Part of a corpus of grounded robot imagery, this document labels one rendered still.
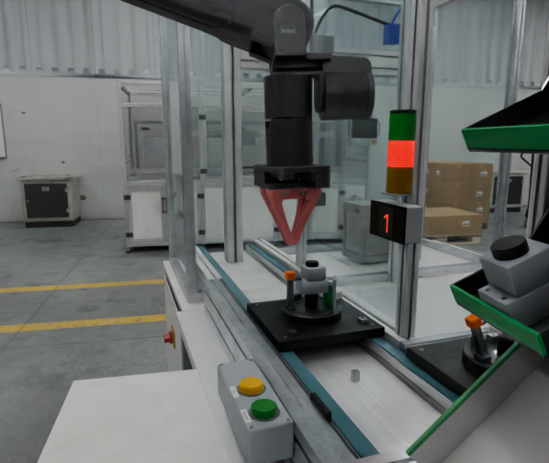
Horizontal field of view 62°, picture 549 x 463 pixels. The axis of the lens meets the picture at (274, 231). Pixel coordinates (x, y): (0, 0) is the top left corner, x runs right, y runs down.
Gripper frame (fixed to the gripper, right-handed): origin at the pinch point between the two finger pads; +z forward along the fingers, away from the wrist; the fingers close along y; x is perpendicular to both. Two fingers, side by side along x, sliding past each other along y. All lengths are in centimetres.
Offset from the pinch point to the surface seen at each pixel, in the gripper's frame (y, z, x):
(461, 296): -17.2, 3.9, -11.7
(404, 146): 21.3, -10.3, -31.0
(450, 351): 12.6, 27.8, -36.2
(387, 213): 23.1, 2.4, -28.9
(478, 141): -17.7, -11.4, -12.4
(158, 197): 535, 53, -27
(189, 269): 86, 26, 1
